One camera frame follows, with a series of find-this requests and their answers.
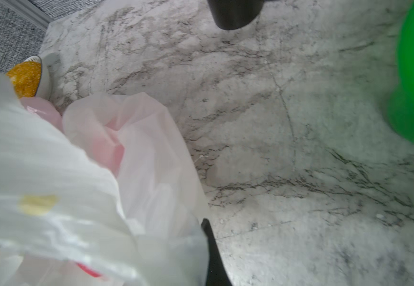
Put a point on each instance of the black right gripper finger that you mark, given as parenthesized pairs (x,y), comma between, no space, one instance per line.
(217,275)

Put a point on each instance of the white plastic bag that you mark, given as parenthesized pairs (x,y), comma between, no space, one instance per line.
(113,200)

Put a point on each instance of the pink plastic bag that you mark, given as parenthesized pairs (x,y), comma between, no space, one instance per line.
(43,109)

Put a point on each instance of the black mug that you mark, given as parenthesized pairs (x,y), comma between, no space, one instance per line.
(230,15)

